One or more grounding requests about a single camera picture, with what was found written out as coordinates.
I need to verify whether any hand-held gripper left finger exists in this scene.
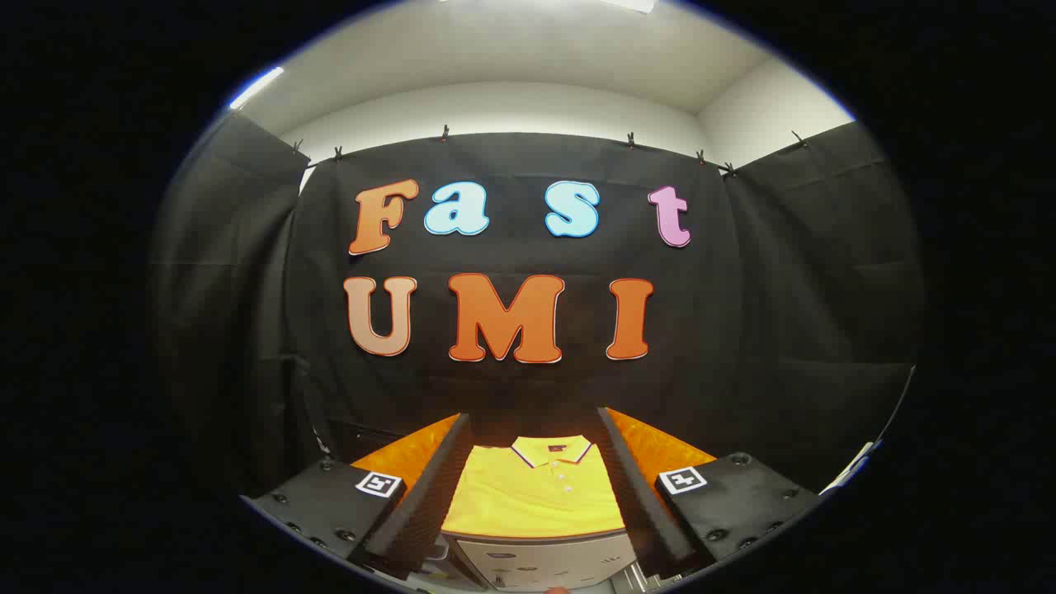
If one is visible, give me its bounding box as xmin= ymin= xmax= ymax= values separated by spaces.
xmin=242 ymin=412 xmax=475 ymax=580

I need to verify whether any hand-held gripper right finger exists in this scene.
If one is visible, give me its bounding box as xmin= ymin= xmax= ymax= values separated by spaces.
xmin=596 ymin=406 xmax=822 ymax=580

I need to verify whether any grey top cabinet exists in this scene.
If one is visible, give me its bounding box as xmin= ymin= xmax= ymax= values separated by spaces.
xmin=429 ymin=530 xmax=653 ymax=593

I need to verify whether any yellow polo shirt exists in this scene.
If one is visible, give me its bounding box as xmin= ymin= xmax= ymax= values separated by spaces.
xmin=441 ymin=435 xmax=626 ymax=539

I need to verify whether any row of black cloth clips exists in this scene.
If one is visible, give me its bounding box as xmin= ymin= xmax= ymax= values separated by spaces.
xmin=290 ymin=124 xmax=809 ymax=178

